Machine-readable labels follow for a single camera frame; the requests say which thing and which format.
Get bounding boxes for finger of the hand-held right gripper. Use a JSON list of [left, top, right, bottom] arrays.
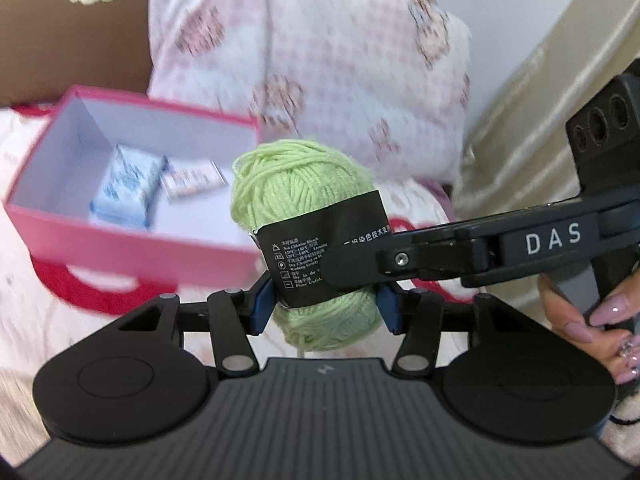
[[325, 225, 471, 291]]

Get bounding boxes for pink checked cartoon pillow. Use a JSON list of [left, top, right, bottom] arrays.
[[147, 0, 473, 186]]

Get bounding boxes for printed bear blanket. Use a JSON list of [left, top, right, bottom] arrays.
[[0, 102, 476, 466]]

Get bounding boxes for small white tissue packet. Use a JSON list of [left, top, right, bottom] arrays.
[[160, 157, 226, 203]]

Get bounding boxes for blue wet wipes packet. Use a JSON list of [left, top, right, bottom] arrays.
[[89, 144, 168, 231]]

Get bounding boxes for person's right hand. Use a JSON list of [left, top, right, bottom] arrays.
[[539, 275, 640, 386]]

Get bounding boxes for gold satin curtain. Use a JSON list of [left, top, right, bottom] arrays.
[[452, 0, 640, 326]]

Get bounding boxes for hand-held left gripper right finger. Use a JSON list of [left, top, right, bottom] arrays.
[[378, 285, 526, 377]]

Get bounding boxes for green yarn ball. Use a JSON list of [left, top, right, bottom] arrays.
[[230, 140, 391, 353]]

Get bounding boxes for white fluffy cloth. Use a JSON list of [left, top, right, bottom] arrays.
[[602, 385, 640, 446]]

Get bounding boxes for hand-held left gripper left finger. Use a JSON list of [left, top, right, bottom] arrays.
[[117, 275, 276, 377]]

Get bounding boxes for brown cushion with cloud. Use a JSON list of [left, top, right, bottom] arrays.
[[0, 0, 166, 108]]

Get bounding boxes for pink cardboard box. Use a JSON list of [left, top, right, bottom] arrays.
[[4, 85, 263, 291]]

